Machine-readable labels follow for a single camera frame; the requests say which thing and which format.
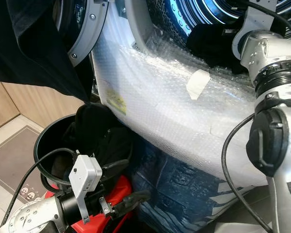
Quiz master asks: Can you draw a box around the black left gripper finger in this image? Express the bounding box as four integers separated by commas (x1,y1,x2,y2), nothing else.
111,190,151,218
100,158,130,172

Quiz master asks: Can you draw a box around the black garment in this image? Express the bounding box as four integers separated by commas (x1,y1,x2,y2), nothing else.
185,22,254,76
5,0,94,105

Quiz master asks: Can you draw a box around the black clothes pile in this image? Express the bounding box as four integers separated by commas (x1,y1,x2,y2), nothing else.
61,102,135,168

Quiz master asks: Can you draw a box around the red plastic stand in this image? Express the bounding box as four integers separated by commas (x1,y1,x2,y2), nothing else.
43,181,144,233

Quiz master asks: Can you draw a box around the blue patterned plastic bag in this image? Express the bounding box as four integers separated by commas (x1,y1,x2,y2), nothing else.
125,140,255,233

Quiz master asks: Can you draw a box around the yellow green label sticker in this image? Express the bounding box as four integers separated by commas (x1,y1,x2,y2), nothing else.
106,89,128,116

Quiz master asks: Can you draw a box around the bubble wrapped washer front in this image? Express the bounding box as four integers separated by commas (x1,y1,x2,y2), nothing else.
90,12,279,189

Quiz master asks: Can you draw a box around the black round laundry bucket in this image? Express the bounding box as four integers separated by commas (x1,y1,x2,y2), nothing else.
32,113,135,193

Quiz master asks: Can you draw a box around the wooden cabinet panel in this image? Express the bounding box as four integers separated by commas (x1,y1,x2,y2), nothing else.
0,81,87,133

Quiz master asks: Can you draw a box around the grey floor mat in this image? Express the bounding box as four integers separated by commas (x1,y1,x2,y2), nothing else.
0,125,43,210

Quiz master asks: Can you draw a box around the beige tape piece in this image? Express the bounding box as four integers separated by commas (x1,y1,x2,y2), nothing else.
185,69,212,100

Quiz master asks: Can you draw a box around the round grey washer door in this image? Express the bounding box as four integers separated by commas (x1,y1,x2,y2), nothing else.
67,0,110,67

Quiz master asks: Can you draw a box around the black hanging garment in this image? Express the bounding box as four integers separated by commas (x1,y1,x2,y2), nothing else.
5,0,94,105

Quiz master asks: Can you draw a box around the blue lit washer drum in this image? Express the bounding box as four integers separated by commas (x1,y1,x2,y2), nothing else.
124,0,291,51

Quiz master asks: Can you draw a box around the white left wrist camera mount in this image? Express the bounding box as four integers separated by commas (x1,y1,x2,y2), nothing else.
68,154,104,224

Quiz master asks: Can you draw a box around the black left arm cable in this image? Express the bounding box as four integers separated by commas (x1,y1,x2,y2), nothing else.
0,148,77,230

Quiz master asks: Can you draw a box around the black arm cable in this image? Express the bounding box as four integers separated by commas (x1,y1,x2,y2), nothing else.
221,114,276,233
0,148,77,230

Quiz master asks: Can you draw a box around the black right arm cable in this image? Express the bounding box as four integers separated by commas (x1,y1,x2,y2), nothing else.
221,114,276,233

